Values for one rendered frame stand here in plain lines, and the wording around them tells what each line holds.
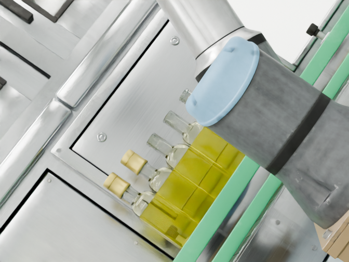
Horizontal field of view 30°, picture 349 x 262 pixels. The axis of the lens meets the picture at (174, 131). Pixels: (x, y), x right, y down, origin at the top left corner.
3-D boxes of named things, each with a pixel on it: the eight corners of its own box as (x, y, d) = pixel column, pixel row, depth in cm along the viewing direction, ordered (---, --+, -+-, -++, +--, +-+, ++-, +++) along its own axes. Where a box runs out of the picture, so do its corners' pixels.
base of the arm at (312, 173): (415, 120, 71) (340, 68, 73) (335, 232, 71) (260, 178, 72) (380, 134, 86) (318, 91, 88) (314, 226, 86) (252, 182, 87)
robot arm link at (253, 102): (261, 177, 75) (166, 108, 76) (266, 162, 88) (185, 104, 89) (324, 90, 73) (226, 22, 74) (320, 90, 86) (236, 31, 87)
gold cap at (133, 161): (148, 161, 131) (131, 148, 132) (147, 160, 128) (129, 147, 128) (138, 175, 131) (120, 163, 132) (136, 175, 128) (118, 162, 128)
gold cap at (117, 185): (120, 197, 126) (102, 184, 127) (120, 200, 129) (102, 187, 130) (131, 182, 127) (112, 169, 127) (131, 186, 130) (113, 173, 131)
